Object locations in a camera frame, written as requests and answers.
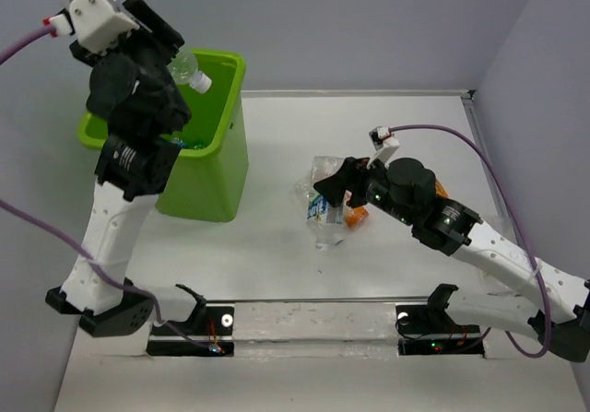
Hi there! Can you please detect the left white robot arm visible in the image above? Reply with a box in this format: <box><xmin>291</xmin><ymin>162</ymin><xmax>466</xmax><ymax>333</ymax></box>
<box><xmin>46</xmin><ymin>0</ymin><xmax>206</xmax><ymax>337</ymax></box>

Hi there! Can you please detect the orange drink bottle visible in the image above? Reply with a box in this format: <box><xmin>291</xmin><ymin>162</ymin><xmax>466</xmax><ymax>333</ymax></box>
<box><xmin>343</xmin><ymin>191</ymin><xmax>369</xmax><ymax>230</ymax></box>

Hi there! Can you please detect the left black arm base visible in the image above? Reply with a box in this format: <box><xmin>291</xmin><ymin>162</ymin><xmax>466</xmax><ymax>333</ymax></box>
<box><xmin>146</xmin><ymin>284</ymin><xmax>235</xmax><ymax>358</ymax></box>

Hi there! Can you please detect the blue cap water bottle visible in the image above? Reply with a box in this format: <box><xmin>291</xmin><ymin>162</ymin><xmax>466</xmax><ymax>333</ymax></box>
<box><xmin>170</xmin><ymin>137</ymin><xmax>189</xmax><ymax>149</ymax></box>

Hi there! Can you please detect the green crushed plastic bottle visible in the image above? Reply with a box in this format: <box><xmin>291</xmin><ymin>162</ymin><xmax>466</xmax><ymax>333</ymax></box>
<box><xmin>187</xmin><ymin>141</ymin><xmax>207</xmax><ymax>150</ymax></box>

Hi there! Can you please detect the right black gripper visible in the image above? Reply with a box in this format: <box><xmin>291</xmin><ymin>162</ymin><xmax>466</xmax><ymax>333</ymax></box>
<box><xmin>315</xmin><ymin>151</ymin><xmax>416</xmax><ymax>226</ymax></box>

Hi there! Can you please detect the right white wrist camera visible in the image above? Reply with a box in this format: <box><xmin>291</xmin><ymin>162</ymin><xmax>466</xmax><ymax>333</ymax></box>
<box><xmin>368</xmin><ymin>126</ymin><xmax>400</xmax><ymax>167</ymax></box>

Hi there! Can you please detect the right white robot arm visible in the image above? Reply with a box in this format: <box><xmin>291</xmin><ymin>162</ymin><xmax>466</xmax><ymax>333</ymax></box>
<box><xmin>313</xmin><ymin>157</ymin><xmax>589</xmax><ymax>362</ymax></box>

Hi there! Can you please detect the clear crushed bottle white cap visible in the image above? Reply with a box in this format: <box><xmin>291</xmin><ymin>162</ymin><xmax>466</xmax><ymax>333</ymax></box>
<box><xmin>289</xmin><ymin>175</ymin><xmax>314</xmax><ymax>208</ymax></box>

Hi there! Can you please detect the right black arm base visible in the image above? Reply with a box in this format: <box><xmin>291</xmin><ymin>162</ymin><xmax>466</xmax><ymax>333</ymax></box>
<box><xmin>395</xmin><ymin>304</ymin><xmax>485</xmax><ymax>357</ymax></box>

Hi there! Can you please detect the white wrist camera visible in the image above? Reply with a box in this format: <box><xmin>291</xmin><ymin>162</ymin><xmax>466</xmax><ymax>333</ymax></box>
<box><xmin>368</xmin><ymin>126</ymin><xmax>400</xmax><ymax>167</ymax></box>
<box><xmin>43</xmin><ymin>0</ymin><xmax>140</xmax><ymax>55</ymax></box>

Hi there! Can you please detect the clear bottle near right wall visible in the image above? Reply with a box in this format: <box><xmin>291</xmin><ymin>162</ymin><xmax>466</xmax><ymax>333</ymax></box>
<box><xmin>478</xmin><ymin>213</ymin><xmax>526</xmax><ymax>300</ymax></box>

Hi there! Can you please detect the clear bottle blue label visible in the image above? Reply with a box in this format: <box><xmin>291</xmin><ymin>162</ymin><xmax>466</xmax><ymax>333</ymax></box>
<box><xmin>306</xmin><ymin>156</ymin><xmax>348</xmax><ymax>251</ymax></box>

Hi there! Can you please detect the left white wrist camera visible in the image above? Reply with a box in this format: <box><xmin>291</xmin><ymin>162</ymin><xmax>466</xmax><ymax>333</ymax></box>
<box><xmin>43</xmin><ymin>0</ymin><xmax>140</xmax><ymax>55</ymax></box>

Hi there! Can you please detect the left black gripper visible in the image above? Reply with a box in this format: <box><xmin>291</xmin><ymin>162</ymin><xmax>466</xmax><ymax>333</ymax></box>
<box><xmin>72</xmin><ymin>0</ymin><xmax>193</xmax><ymax>125</ymax></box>

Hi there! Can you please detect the green plastic bin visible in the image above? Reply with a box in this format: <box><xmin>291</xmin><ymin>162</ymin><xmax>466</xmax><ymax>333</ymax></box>
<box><xmin>78</xmin><ymin>50</ymin><xmax>249</xmax><ymax>222</ymax></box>

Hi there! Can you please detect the clear bottle front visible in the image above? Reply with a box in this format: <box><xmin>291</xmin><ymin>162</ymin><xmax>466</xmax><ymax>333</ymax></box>
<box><xmin>103</xmin><ymin>0</ymin><xmax>213</xmax><ymax>94</ymax></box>

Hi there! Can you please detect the small orange bottle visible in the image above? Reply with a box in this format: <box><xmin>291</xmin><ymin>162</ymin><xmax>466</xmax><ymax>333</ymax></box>
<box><xmin>435</xmin><ymin>180</ymin><xmax>449</xmax><ymax>198</ymax></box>

